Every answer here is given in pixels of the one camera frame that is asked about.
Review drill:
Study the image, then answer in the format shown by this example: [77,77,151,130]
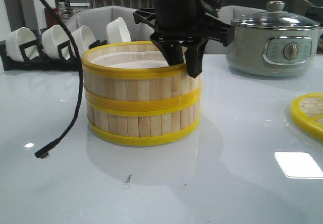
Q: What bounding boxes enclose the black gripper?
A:
[133,0,235,78]

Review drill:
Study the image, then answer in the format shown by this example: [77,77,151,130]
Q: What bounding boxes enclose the white steamer cloth liner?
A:
[91,51,169,69]

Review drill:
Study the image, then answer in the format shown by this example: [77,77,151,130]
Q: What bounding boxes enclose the white ceramic bowl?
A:
[72,25,96,57]
[41,24,69,60]
[106,17,131,44]
[6,27,36,62]

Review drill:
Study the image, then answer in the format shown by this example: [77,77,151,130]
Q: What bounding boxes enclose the grey chair left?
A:
[66,6,154,41]

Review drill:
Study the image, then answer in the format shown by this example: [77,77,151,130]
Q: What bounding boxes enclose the bamboo steamer basket yellow rims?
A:
[86,88,201,147]

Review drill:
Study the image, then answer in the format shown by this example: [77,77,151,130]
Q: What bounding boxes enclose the glass pot lid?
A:
[231,1,320,30]

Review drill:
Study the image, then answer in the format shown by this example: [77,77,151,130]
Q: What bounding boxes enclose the grey electric cooking pot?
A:
[226,26,322,77]

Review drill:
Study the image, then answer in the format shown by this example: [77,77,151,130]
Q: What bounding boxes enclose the yellow bamboo steamer lid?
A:
[290,92,322,143]

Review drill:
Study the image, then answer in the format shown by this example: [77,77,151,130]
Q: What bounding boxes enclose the red bin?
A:
[44,8,59,29]

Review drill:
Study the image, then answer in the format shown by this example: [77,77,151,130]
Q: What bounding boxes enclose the black dangling cable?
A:
[26,0,84,159]

